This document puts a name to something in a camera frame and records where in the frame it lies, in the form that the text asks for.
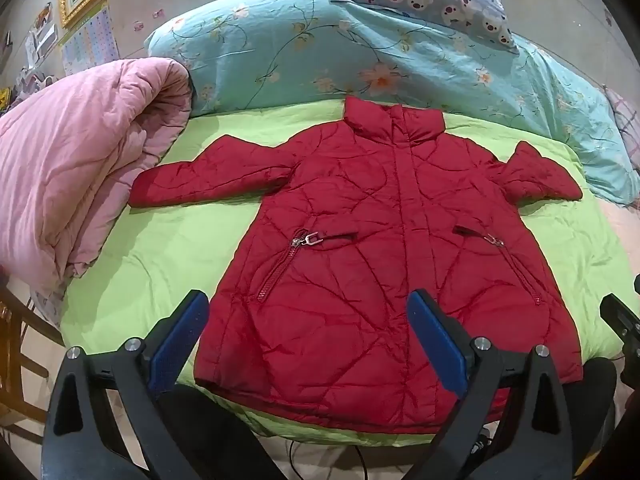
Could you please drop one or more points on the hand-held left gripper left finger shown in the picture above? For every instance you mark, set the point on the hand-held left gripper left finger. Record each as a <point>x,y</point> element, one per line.
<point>177,342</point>

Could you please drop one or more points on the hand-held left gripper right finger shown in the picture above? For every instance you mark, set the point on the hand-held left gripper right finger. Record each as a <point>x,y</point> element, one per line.
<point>437,342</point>

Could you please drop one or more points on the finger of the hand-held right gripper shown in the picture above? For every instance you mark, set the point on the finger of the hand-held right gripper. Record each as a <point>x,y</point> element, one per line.
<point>622,325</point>

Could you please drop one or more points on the red quilted jacket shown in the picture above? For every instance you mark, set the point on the red quilted jacket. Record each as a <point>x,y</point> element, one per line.
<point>350,210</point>

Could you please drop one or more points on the green bed sheet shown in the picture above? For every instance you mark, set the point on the green bed sheet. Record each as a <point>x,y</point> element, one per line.
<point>175,250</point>

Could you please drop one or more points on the person's dark pants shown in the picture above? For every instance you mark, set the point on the person's dark pants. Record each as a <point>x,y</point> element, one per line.
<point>225,435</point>

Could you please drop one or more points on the wooden chair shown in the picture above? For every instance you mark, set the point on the wooden chair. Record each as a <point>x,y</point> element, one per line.
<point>20,360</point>

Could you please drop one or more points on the plaid cloth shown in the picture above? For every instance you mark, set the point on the plaid cloth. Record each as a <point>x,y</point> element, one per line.
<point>627,120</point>

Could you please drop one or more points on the pink quilt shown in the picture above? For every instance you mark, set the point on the pink quilt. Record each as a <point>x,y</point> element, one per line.
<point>65,160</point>

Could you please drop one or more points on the teal floral duvet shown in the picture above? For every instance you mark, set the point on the teal floral duvet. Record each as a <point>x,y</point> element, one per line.
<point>280,45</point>

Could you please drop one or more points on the wall calendar poster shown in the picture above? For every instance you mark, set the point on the wall calendar poster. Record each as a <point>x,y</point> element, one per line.
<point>92,42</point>

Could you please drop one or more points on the cluster of wall photos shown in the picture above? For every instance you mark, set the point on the cluster of wall photos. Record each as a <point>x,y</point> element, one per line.
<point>35,40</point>

